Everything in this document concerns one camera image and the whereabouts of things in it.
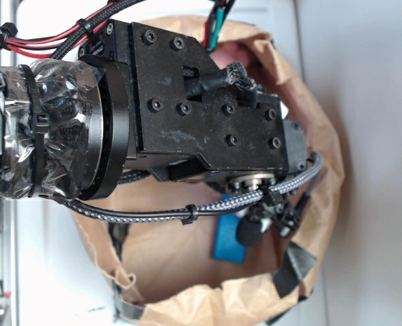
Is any black foam-tipped gripper finger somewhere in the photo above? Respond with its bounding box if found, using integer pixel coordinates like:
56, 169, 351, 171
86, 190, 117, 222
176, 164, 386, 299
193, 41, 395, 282
236, 193, 310, 245

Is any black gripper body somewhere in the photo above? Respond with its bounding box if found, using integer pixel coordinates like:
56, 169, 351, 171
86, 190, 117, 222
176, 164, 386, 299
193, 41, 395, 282
80, 20, 308, 200

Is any blue wooden block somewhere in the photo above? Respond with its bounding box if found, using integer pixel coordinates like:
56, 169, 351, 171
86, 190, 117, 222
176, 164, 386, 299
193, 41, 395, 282
213, 213, 246, 264

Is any pink plush bunny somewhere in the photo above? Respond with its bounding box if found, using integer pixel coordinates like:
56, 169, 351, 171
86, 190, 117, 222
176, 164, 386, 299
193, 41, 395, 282
212, 42, 250, 69

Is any brown paper bag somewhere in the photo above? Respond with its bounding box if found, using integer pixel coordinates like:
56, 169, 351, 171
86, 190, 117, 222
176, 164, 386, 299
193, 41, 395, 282
73, 21, 344, 325

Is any grey braided cable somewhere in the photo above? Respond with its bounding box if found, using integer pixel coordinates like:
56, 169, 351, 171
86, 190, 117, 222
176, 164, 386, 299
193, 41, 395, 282
53, 151, 323, 225

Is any red green wire bundle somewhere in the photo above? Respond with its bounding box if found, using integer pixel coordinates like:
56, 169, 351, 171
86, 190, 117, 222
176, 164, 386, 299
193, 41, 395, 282
202, 0, 238, 52

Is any red and black wire bundle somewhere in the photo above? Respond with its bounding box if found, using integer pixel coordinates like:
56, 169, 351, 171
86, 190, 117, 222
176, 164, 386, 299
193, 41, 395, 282
0, 0, 147, 64

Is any aluminium frame rail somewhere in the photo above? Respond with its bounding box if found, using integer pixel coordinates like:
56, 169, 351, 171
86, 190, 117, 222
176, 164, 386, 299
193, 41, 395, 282
0, 1, 18, 325

